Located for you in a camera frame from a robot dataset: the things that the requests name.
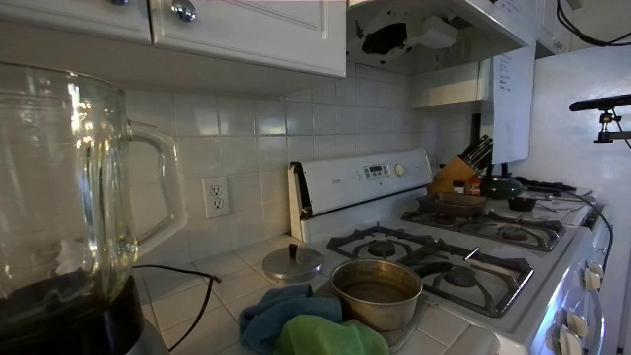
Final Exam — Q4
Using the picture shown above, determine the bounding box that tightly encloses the white stove knob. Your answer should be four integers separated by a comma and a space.
581, 262, 604, 292
565, 312, 589, 341
557, 324, 583, 355

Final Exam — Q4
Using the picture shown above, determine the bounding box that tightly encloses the green cloth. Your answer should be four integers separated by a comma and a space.
273, 314, 390, 355

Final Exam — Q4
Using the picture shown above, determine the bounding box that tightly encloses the white wall outlet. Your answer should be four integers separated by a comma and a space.
200, 176, 232, 221

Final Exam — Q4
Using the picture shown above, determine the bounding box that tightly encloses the metal pot lid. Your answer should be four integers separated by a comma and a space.
259, 243, 324, 284

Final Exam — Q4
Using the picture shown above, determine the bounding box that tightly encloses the white cabinet door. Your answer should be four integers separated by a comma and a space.
147, 0, 348, 79
0, 0, 153, 48

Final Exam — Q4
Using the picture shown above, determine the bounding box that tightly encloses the black camera on mount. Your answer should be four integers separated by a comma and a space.
567, 93, 631, 146

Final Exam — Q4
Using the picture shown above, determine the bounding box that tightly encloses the white gas stove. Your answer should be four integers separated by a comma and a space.
285, 148, 612, 355

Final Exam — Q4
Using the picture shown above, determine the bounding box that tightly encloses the black double burner grate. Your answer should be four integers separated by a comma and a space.
324, 223, 535, 320
399, 195, 567, 255

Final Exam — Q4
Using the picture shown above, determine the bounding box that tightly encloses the glass blender jar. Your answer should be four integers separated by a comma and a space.
0, 61, 188, 318

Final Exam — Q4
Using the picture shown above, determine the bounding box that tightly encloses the black blender base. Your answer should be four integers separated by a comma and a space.
0, 274, 145, 355

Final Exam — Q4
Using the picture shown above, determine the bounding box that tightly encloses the black handled knife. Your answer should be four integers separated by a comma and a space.
459, 148, 488, 174
466, 134, 494, 160

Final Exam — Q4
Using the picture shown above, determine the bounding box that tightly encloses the wooden knife block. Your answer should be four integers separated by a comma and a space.
429, 156, 480, 199

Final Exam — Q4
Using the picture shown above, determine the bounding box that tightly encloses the white range hood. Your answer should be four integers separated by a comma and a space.
344, 0, 547, 75

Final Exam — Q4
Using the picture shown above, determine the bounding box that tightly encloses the green bowl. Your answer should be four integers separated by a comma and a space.
480, 176, 528, 201

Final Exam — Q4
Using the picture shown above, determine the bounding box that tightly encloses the thin black blender cable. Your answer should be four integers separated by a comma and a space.
129, 262, 222, 353

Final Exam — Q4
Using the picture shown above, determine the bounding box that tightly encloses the blue cloth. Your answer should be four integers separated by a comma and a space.
236, 282, 342, 355

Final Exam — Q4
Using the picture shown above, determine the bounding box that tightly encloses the black power cable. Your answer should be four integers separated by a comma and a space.
524, 176, 616, 268

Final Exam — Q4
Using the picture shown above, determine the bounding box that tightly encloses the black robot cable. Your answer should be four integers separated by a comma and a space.
553, 0, 631, 48

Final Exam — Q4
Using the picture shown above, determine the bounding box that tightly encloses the metal saucepan with black handle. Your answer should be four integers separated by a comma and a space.
328, 257, 455, 333

